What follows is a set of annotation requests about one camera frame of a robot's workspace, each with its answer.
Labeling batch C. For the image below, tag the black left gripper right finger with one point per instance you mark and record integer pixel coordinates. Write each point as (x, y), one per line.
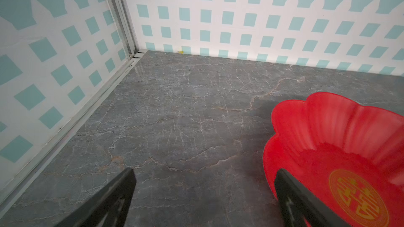
(300, 207)

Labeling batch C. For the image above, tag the red flower-shaped fruit bowl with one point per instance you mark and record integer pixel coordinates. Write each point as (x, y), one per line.
(349, 156)

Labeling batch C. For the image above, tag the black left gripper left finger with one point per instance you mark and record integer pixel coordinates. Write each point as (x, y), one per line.
(108, 207)

